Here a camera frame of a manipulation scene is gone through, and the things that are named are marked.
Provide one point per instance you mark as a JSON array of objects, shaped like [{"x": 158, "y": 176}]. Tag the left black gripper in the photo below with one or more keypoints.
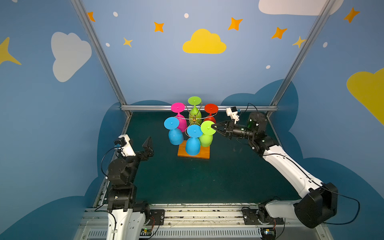
[{"x": 142, "y": 154}]

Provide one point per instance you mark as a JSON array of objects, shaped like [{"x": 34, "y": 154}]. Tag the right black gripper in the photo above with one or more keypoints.
[{"x": 228, "y": 129}]

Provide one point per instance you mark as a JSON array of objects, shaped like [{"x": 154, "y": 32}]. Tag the green wine glass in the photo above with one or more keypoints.
[
  {"x": 206, "y": 138},
  {"x": 195, "y": 114}
]

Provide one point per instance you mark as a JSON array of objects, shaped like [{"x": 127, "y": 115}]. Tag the blue wine glass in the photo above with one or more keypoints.
[
  {"x": 175, "y": 135},
  {"x": 193, "y": 144}
]

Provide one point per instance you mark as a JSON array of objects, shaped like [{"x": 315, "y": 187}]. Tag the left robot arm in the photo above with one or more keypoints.
[{"x": 126, "y": 217}]

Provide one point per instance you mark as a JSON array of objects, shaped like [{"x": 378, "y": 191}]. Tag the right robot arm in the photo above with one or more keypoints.
[{"x": 318, "y": 201}]

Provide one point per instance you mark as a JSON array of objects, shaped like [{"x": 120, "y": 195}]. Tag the red wine glass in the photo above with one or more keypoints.
[{"x": 212, "y": 110}]

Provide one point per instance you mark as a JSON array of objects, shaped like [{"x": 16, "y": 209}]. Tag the pink wine glass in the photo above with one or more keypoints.
[{"x": 178, "y": 108}]

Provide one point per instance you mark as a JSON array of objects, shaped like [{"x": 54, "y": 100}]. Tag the left small circuit board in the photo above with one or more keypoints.
[{"x": 146, "y": 232}]

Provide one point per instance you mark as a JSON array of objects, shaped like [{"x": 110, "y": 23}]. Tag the small circuit board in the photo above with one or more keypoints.
[
  {"x": 146, "y": 232},
  {"x": 268, "y": 234}
]

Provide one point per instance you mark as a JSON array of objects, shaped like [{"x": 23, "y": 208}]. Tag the right small circuit board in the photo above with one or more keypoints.
[{"x": 268, "y": 234}]

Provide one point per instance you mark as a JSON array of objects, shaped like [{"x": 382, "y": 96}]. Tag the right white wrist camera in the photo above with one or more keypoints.
[{"x": 233, "y": 113}]

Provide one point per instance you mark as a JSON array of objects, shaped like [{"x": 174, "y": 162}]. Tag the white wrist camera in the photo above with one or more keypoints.
[
  {"x": 233, "y": 113},
  {"x": 124, "y": 147}
]

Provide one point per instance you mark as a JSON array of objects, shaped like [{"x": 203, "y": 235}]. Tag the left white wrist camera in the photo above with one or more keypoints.
[{"x": 124, "y": 147}]

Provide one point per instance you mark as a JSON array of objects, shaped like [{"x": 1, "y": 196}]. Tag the wooden base wire glass rack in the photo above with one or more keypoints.
[{"x": 182, "y": 152}]

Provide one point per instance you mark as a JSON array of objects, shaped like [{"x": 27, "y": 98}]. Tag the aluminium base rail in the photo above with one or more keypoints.
[{"x": 204, "y": 222}]

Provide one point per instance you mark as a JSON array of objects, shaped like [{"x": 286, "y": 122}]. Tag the left aluminium frame post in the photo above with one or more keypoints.
[{"x": 88, "y": 26}]

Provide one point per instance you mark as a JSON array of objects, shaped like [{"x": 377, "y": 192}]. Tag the aluminium frame post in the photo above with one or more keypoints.
[
  {"x": 306, "y": 46},
  {"x": 88, "y": 26}
]

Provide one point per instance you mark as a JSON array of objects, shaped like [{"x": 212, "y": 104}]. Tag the right aluminium frame post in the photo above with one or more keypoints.
[{"x": 306, "y": 46}]

